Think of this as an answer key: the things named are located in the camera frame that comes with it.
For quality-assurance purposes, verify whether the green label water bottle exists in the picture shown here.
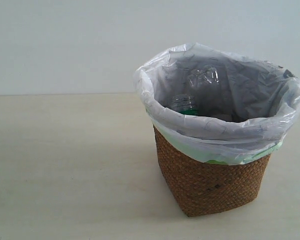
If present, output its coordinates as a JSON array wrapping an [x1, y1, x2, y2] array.
[[170, 93, 199, 116]]

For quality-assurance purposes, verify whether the white plastic bin liner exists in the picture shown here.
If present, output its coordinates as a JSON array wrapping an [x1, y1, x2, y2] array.
[[133, 43, 300, 165]]

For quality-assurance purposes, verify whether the brown woven wicker basket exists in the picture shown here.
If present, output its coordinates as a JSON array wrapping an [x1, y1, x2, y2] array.
[[153, 128, 271, 217]]

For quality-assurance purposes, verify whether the red label clear bottle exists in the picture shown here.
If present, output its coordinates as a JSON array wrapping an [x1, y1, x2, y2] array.
[[186, 65, 220, 101]]

